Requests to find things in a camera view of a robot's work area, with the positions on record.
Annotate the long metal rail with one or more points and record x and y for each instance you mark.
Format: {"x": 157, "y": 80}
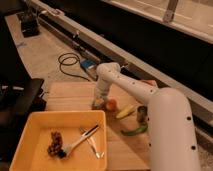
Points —
{"x": 201, "y": 106}

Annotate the yellow plastic tray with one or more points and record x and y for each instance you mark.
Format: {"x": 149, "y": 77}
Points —
{"x": 31, "y": 153}

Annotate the green chili pepper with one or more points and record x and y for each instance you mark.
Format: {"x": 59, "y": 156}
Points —
{"x": 139, "y": 130}

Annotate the blue power box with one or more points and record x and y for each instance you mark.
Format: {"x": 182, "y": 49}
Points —
{"x": 89, "y": 67}

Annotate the metal cup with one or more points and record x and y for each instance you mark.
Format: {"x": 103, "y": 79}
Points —
{"x": 142, "y": 114}

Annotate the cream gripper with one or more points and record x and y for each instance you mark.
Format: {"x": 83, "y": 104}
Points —
{"x": 99, "y": 103}

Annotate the silver fork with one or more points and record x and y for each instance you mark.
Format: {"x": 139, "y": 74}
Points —
{"x": 92, "y": 144}

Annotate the orange fruit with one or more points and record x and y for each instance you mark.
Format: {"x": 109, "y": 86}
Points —
{"x": 111, "y": 105}

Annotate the black box on floor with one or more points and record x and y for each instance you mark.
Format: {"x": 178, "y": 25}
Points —
{"x": 29, "y": 25}

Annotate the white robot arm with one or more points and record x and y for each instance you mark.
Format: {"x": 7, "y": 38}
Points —
{"x": 172, "y": 138}

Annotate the dark grape bunch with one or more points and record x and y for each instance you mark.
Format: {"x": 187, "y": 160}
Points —
{"x": 55, "y": 148}

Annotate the terracotta bowl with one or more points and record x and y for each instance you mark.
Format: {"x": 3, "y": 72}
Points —
{"x": 150, "y": 82}

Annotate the black chair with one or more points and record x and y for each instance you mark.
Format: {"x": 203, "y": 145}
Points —
{"x": 15, "y": 107}

